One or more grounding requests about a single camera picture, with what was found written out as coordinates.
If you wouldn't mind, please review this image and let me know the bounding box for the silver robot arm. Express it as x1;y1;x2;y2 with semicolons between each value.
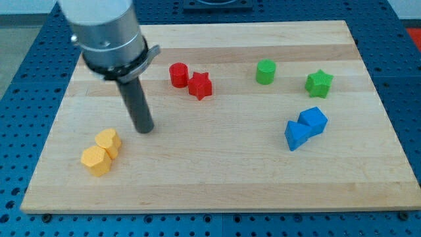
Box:
58;0;161;84

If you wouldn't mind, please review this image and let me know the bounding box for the red star block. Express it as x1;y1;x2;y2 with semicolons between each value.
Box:
187;72;212;101

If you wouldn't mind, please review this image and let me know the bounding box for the green star block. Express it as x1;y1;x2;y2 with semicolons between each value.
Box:
305;69;334;99

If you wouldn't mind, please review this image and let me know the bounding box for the wooden board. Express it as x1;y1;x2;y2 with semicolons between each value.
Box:
20;20;420;214

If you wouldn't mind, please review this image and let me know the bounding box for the red cylinder block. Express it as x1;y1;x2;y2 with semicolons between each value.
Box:
169;63;189;88

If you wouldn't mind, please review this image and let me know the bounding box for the green cylinder block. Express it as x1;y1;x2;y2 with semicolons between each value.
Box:
256;59;276;85

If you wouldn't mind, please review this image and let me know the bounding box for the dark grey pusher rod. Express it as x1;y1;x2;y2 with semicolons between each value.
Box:
116;78;154;134

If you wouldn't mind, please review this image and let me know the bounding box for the blue triangle block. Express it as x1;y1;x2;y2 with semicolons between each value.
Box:
284;120;312;151

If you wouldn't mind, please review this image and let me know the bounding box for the blue cube block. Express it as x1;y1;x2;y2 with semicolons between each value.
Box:
298;107;328;137

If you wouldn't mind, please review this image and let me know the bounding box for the yellow heart block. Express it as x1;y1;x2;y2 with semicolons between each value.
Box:
95;128;122;159

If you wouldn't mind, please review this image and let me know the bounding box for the yellow hexagon block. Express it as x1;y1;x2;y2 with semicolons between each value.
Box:
81;145;111;177

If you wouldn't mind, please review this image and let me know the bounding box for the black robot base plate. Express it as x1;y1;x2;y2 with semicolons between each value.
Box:
183;0;253;11

